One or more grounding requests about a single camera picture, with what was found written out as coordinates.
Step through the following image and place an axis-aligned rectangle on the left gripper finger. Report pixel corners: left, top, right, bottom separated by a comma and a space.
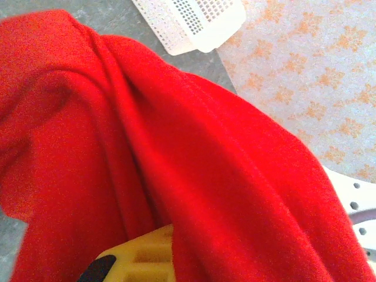
76, 224, 177, 282

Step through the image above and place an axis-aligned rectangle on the red t-shirt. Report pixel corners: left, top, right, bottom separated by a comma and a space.
0, 8, 376, 282

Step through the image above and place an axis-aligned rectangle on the white plastic mesh basket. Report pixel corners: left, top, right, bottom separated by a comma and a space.
131, 0, 247, 56

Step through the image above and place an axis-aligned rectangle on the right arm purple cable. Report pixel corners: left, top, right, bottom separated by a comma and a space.
348, 209, 376, 224

